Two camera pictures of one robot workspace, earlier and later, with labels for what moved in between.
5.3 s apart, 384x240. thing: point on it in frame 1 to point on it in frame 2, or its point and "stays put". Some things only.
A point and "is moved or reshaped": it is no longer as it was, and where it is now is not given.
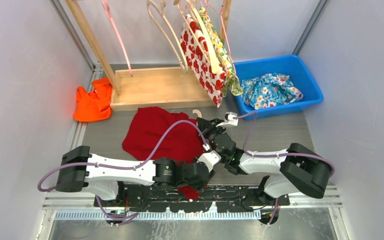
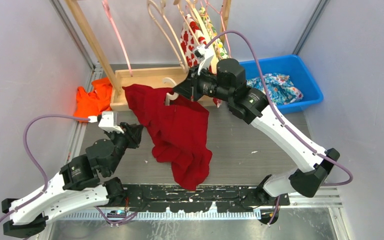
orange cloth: [95, 105] stays put
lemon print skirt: [231, 83] stays put
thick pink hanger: [106, 7] stays put
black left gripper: [199, 185] to [132, 133]
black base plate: [225, 198] stays put
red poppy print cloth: [195, 49] stays put
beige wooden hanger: [198, 112] to [169, 96]
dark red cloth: [158, 133] is moved or reshaped
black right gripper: [208, 126] to [189, 88]
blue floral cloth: [269, 90] stays put
